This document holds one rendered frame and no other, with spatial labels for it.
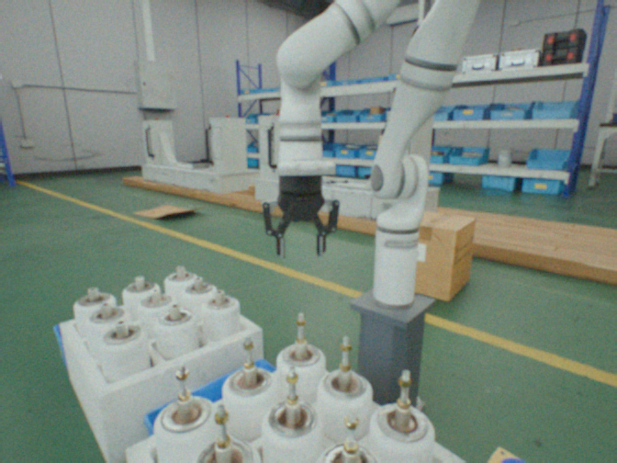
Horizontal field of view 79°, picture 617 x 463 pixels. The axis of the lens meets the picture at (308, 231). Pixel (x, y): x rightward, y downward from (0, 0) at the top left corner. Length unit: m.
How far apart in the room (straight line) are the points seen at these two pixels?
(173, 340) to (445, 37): 0.81
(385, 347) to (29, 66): 6.52
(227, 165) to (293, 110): 3.23
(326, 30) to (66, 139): 6.46
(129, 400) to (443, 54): 0.88
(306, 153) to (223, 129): 3.21
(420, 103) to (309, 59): 0.22
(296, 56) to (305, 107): 0.07
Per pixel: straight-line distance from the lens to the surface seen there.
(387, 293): 0.85
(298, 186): 0.62
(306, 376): 0.75
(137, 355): 0.91
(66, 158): 6.95
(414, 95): 0.71
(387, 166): 0.76
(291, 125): 0.62
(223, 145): 3.80
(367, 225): 2.55
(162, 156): 5.00
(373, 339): 0.89
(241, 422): 0.71
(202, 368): 0.96
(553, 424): 1.17
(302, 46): 0.61
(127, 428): 0.96
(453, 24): 0.70
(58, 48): 7.07
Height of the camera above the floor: 0.68
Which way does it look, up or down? 15 degrees down
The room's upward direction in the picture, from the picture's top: straight up
